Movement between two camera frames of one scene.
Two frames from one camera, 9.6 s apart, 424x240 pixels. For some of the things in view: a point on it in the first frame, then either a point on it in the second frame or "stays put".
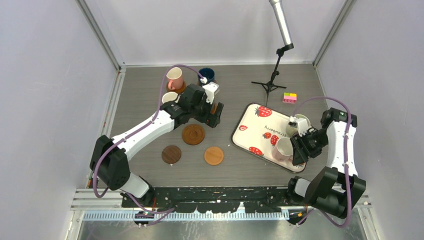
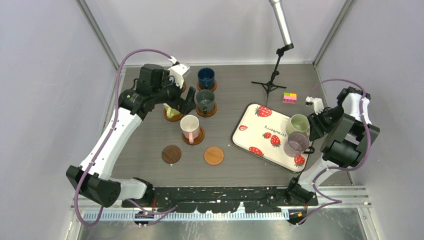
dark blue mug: (208, 73) stays put
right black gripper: (310, 153) to (316, 131)
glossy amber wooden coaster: (193, 134) stays put
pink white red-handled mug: (283, 150) to (190, 125)
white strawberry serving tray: (258, 129) stays put
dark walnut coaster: (171, 154) stays put
